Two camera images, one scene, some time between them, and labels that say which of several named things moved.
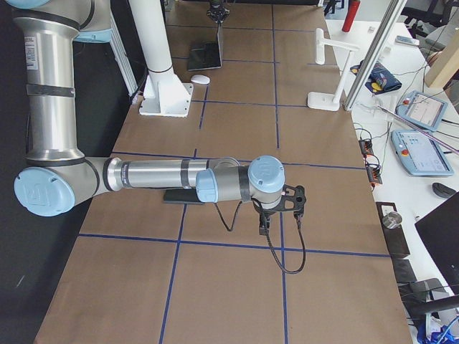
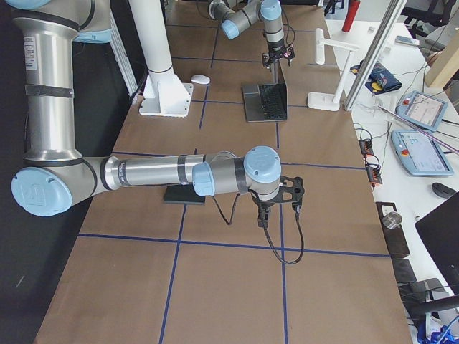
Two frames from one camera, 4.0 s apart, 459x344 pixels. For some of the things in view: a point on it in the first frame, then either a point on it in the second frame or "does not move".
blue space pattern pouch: x=381 y=79 does not move
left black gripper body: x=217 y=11 → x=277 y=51
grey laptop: x=206 y=55 → x=265 y=102
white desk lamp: x=325 y=101 does not move
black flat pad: x=186 y=196 does not move
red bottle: x=353 y=7 does not move
